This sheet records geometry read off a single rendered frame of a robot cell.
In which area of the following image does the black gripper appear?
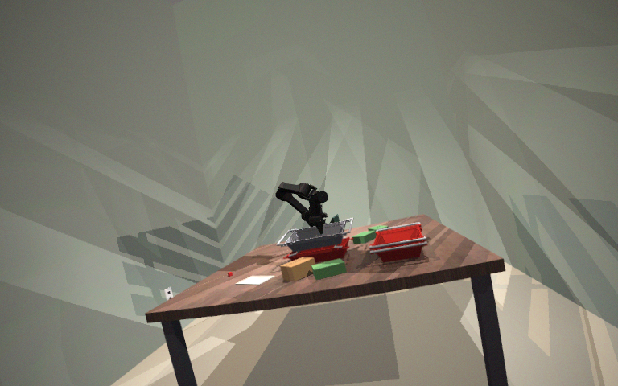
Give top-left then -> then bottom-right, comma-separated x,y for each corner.
308,203 -> 328,234

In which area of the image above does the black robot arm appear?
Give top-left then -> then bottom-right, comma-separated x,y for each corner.
275,182 -> 328,227

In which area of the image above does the white flat rectangular sheet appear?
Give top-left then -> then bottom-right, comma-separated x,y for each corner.
236,276 -> 274,285

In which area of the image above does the light green rectangular block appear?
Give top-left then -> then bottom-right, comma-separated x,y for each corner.
368,225 -> 389,232
311,258 -> 347,280
353,231 -> 376,244

